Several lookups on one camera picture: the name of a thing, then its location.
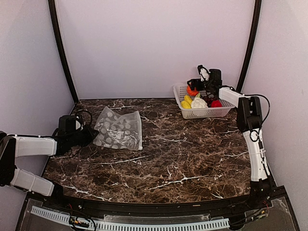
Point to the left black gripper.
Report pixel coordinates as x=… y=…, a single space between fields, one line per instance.
x=90 y=135

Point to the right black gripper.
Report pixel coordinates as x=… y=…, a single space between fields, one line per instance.
x=194 y=81

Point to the orange fake pumpkin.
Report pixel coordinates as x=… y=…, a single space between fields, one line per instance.
x=191 y=92

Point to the white fake cauliflower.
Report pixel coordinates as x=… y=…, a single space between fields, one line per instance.
x=198 y=102

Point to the purple fake grapes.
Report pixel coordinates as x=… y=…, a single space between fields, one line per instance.
x=208 y=100

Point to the yellow fake banana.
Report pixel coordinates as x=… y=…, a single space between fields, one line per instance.
x=188 y=99

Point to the red fake pepper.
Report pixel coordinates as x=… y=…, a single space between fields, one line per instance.
x=216 y=103

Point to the yellow fake lemon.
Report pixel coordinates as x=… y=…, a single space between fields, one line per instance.
x=185 y=105

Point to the polka dot zip bag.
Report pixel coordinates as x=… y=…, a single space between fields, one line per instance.
x=119 y=131

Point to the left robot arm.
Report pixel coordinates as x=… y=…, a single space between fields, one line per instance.
x=71 y=132

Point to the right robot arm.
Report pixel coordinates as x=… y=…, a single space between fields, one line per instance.
x=249 y=121

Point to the white plastic basket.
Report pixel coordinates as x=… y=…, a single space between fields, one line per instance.
x=180 y=90

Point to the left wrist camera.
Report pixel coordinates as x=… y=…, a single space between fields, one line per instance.
x=79 y=120

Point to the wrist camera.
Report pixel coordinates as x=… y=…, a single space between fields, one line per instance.
x=79 y=120
x=203 y=72

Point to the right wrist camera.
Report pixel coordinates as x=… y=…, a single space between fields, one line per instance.
x=203 y=72

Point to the right black frame post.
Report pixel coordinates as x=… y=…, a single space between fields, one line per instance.
x=250 y=45

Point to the black frame post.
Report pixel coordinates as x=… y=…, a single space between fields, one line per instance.
x=250 y=45
x=61 y=51

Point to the left black frame post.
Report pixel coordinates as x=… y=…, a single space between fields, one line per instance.
x=61 y=51

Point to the white cable duct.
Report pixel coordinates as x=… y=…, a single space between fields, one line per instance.
x=126 y=223

